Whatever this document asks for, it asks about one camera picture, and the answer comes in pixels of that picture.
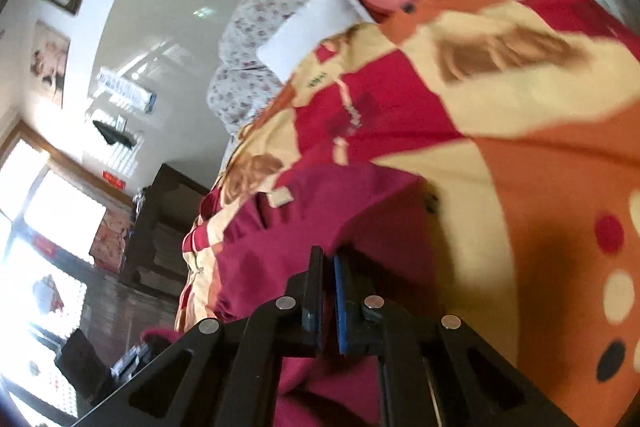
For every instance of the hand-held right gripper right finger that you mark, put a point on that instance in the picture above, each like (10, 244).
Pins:
(343, 307)

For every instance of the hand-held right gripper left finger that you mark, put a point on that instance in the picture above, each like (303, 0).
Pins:
(316, 292)

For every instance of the maroon sweatshirt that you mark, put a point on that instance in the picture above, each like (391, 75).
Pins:
(320, 212)

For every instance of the dark wooden cabinet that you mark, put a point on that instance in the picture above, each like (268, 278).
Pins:
(160, 232)

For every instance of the orange patterned box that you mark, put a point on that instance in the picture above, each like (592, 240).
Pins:
(110, 239)

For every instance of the printed rose blanket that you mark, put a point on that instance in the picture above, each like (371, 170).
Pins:
(500, 132)

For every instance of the dark hanging cloth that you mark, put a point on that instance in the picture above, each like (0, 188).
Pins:
(112, 132)

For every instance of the white pillow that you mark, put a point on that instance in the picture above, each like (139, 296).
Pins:
(310, 27)

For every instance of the bright window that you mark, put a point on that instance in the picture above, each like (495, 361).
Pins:
(55, 202)

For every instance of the red wall sign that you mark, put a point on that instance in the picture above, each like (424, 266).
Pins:
(114, 180)

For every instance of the wall calendar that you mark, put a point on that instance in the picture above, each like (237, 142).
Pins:
(125, 89)

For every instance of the wall poster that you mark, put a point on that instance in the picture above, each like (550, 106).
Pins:
(47, 62)

